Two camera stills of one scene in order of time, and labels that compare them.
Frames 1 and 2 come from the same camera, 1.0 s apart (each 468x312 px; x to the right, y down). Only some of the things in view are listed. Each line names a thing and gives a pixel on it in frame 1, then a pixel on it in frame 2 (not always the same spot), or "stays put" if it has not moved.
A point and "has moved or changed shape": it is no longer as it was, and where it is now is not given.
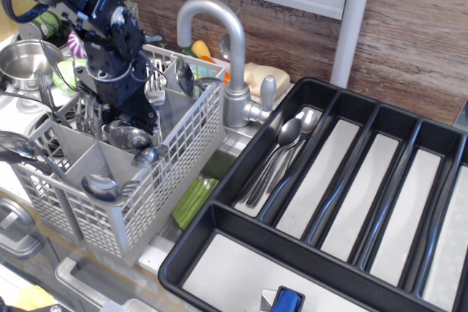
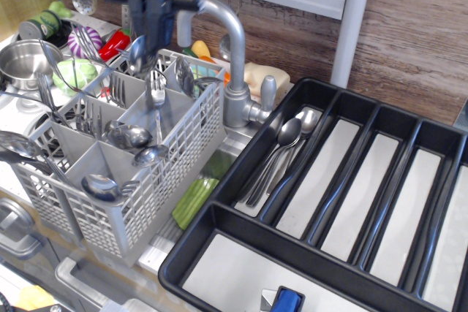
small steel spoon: (118, 128) has moved or changed shape
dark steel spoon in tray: (289, 133) stays put
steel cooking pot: (29, 63) stays put
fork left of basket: (44, 85) stays put
